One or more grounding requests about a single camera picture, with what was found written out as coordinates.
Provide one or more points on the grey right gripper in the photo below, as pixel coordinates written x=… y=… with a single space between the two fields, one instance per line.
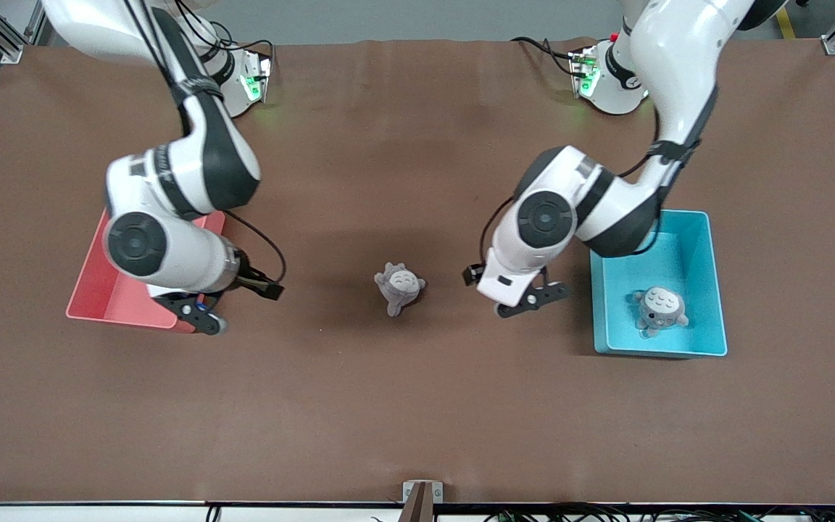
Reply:
x=252 y=281

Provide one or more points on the brown-grey plush Totoro toy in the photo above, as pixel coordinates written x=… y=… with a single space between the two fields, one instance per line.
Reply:
x=399 y=284

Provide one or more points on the blue-grey plush Totoro toy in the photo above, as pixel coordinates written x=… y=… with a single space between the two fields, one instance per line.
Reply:
x=660 y=308

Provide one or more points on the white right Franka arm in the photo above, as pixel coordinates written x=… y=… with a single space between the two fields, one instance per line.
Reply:
x=185 y=254

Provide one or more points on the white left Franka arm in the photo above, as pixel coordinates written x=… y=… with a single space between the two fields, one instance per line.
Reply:
x=533 y=254

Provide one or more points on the pink plastic box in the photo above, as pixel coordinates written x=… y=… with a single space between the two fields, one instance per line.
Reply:
x=109 y=297

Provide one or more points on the blue plastic box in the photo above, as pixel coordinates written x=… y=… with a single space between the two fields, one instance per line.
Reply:
x=700 y=290

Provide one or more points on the right base connector plate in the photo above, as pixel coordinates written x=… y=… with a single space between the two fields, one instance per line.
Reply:
x=254 y=83

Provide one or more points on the base connector plate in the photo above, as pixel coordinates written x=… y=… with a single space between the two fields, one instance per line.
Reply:
x=584 y=72
x=254 y=83

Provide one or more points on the left base connector plate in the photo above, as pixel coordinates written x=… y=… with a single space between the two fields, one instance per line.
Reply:
x=584 y=72

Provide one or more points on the black left camera mount bracket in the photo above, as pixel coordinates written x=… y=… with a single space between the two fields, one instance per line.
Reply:
x=544 y=293

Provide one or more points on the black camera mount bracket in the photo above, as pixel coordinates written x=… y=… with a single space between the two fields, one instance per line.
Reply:
x=544 y=293
x=185 y=308

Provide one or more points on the black right camera mount bracket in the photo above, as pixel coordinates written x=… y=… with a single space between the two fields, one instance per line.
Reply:
x=185 y=308

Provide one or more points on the metal table edge bracket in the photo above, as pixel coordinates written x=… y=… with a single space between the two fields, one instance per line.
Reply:
x=409 y=493

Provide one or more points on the brown upright post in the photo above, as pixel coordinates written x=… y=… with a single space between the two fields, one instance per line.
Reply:
x=417 y=509

